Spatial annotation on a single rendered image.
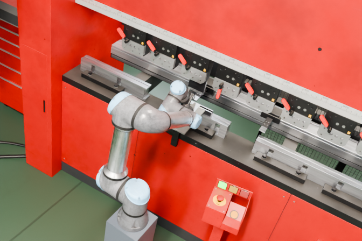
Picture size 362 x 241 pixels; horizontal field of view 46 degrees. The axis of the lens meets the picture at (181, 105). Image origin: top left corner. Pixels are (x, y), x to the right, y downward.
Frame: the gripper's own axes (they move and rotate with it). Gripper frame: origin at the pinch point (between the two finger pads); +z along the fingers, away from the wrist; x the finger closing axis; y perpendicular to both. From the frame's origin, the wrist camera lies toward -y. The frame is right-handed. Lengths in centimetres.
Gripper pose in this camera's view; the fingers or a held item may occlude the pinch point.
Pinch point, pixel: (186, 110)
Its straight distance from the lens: 242.6
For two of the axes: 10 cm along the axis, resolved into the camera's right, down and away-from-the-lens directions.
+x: -8.7, -4.1, 2.8
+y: 4.6, -8.7, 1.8
